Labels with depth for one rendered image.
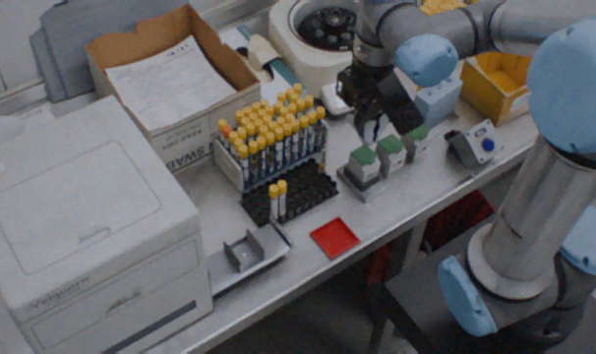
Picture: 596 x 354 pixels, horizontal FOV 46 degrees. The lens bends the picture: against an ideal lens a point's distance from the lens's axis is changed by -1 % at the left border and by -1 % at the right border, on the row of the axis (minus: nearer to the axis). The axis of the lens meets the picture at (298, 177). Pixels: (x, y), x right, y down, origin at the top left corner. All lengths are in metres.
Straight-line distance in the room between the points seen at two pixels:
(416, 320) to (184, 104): 0.63
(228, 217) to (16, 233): 0.46
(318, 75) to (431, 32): 0.50
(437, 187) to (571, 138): 0.75
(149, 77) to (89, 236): 0.59
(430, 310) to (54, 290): 0.58
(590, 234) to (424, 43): 0.35
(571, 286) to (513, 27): 0.37
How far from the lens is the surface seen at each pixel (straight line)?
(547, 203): 0.82
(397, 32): 1.03
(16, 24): 1.49
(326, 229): 1.33
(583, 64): 0.67
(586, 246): 1.05
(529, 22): 0.98
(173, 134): 1.33
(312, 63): 1.46
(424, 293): 1.20
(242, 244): 1.27
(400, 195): 1.40
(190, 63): 1.54
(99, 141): 1.09
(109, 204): 1.02
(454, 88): 1.48
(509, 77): 1.67
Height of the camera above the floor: 1.98
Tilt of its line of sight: 52 degrees down
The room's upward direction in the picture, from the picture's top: 3 degrees clockwise
